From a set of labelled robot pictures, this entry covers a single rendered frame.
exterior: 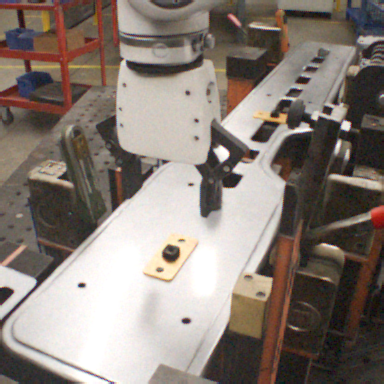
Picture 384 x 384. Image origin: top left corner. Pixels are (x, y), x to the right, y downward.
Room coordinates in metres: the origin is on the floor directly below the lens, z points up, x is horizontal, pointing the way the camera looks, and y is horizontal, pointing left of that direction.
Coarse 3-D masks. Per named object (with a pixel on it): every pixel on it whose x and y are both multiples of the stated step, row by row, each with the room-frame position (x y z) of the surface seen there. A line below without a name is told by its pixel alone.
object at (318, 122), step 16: (288, 112) 0.40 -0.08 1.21; (304, 112) 0.40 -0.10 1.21; (320, 112) 0.39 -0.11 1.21; (336, 112) 0.39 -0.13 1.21; (320, 128) 0.38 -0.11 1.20; (336, 128) 0.37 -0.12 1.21; (352, 128) 0.38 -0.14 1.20; (320, 144) 0.38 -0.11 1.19; (320, 160) 0.38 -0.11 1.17; (320, 176) 0.37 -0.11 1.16; (304, 208) 0.38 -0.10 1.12; (304, 224) 0.38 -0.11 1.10
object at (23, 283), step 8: (0, 264) 0.43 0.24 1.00; (0, 272) 0.42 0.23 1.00; (8, 272) 0.42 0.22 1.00; (16, 272) 0.42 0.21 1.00; (0, 280) 0.41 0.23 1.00; (8, 280) 0.41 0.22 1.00; (16, 280) 0.41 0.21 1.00; (24, 280) 0.41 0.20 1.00; (32, 280) 0.41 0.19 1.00; (16, 288) 0.39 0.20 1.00; (24, 288) 0.39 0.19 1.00; (16, 296) 0.38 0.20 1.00; (24, 296) 0.38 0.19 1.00; (8, 304) 0.37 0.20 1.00; (0, 312) 0.35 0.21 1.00
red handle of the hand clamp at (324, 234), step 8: (376, 208) 0.37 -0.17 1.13; (360, 216) 0.38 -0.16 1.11; (368, 216) 0.37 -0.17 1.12; (376, 216) 0.36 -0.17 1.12; (328, 224) 0.39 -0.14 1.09; (336, 224) 0.38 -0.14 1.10; (344, 224) 0.37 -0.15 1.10; (352, 224) 0.37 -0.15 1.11; (360, 224) 0.37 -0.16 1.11; (368, 224) 0.36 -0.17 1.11; (376, 224) 0.36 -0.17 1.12; (312, 232) 0.39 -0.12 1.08; (320, 232) 0.38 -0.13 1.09; (328, 232) 0.38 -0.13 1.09; (336, 232) 0.37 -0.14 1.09; (344, 232) 0.37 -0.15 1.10; (352, 232) 0.37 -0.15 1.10; (360, 232) 0.37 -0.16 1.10; (304, 240) 0.39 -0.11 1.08; (312, 240) 0.38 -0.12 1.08; (320, 240) 0.38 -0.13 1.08; (328, 240) 0.38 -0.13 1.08; (304, 248) 0.39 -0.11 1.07
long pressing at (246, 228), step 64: (320, 64) 1.27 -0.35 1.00; (256, 128) 0.83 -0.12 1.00; (192, 192) 0.60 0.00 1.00; (256, 192) 0.60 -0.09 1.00; (128, 256) 0.46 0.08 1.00; (192, 256) 0.46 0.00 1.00; (256, 256) 0.45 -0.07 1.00; (64, 320) 0.35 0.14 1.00; (128, 320) 0.35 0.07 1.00; (192, 320) 0.35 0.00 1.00
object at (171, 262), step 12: (168, 240) 0.48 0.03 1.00; (180, 240) 0.49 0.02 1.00; (192, 240) 0.48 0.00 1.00; (156, 252) 0.46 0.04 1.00; (168, 252) 0.45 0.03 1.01; (180, 252) 0.46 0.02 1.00; (156, 264) 0.44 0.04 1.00; (168, 264) 0.44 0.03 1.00; (180, 264) 0.44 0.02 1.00; (156, 276) 0.42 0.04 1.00; (168, 276) 0.42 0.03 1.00
